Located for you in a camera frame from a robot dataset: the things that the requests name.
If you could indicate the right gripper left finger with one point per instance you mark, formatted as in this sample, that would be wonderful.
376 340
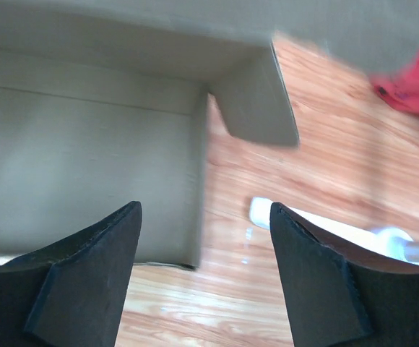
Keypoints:
71 292

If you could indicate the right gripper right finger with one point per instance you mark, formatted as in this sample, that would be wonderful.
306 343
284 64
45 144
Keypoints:
338 293

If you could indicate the brown cardboard box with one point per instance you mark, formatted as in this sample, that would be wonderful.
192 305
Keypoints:
105 102

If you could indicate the white clothes rack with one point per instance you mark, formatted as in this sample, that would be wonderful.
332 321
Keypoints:
339 231

